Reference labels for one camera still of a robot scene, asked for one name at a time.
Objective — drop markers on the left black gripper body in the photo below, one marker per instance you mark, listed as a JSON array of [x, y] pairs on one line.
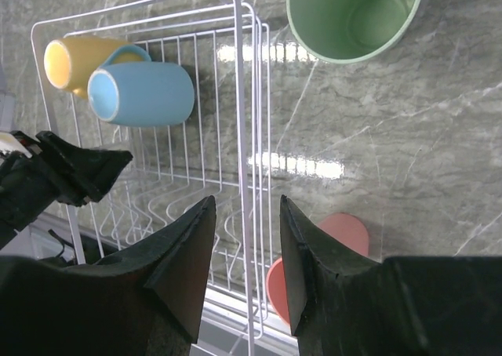
[[30, 184]]

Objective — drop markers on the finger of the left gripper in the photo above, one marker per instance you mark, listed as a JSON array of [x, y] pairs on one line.
[[94, 168]]

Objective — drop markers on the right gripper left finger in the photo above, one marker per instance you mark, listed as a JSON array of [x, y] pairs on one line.
[[146, 299]]

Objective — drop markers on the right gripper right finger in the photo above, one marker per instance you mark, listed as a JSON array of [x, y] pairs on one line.
[[343, 303]]

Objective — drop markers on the light blue ceramic mug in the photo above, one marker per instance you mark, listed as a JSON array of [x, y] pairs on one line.
[[131, 89]]

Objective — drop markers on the yellow ceramic mug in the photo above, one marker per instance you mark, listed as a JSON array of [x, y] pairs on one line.
[[70, 61]]

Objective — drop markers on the salmon pink plastic tumbler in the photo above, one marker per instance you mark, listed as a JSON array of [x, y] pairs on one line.
[[345, 228]]

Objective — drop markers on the green plastic tumbler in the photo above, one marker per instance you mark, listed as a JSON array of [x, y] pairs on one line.
[[349, 31]]

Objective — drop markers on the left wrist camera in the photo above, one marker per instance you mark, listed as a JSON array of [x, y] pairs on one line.
[[16, 141]]

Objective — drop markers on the white wire dish rack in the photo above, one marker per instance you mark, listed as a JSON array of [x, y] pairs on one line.
[[221, 150]]

